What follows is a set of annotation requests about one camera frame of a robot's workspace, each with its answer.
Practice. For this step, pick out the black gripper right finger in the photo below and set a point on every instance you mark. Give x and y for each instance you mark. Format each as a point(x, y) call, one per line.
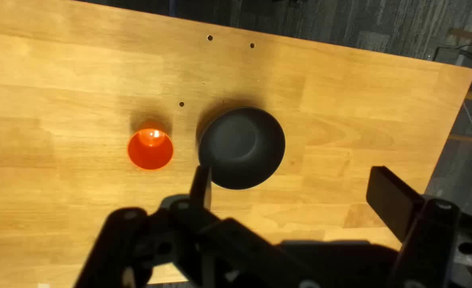
point(393, 201)

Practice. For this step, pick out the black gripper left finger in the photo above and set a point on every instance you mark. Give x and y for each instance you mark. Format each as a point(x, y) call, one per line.
point(201, 185)

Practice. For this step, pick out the orange plastic cup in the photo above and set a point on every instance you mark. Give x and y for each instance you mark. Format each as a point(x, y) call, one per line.
point(149, 151)

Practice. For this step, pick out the black bowl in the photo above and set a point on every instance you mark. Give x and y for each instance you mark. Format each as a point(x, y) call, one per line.
point(242, 148)

